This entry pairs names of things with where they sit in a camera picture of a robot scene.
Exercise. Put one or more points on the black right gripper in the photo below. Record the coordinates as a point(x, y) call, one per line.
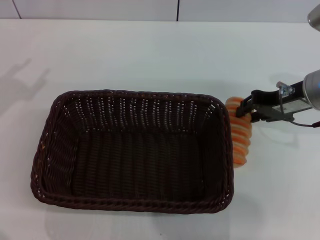
point(275, 106)

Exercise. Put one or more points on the orange striped bread roll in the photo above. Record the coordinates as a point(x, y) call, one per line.
point(241, 140)

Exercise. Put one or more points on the dark brown woven basket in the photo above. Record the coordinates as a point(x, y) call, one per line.
point(140, 155)

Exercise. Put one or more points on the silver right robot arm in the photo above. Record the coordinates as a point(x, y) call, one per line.
point(312, 90)

